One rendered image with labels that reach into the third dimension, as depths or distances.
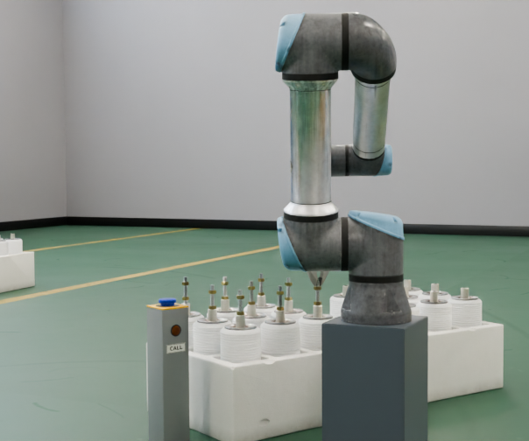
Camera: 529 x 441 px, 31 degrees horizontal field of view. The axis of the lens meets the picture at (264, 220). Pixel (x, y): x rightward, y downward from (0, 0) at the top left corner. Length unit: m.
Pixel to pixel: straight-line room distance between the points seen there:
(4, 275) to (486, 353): 2.87
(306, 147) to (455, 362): 0.93
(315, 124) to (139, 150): 7.91
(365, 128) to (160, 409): 0.78
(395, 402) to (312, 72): 0.69
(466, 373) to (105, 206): 7.67
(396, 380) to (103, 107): 8.30
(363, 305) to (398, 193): 6.69
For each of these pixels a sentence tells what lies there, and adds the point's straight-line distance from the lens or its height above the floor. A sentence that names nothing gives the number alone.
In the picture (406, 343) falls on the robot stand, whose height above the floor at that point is 0.27.
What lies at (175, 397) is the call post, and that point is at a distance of 2.20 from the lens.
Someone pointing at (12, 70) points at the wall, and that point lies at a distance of 9.76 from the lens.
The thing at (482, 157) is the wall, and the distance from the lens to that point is 8.49.
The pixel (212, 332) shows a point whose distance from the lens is 2.31.
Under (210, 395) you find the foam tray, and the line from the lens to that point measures 2.26.
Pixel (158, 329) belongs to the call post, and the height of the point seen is 0.27.
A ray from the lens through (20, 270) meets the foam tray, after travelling 5.07.
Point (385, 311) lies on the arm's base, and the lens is 2.01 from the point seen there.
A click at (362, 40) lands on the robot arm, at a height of 0.88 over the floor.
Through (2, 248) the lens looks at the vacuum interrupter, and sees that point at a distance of 5.01.
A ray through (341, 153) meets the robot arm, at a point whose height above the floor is 0.66.
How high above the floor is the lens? 0.63
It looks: 3 degrees down
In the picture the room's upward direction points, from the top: straight up
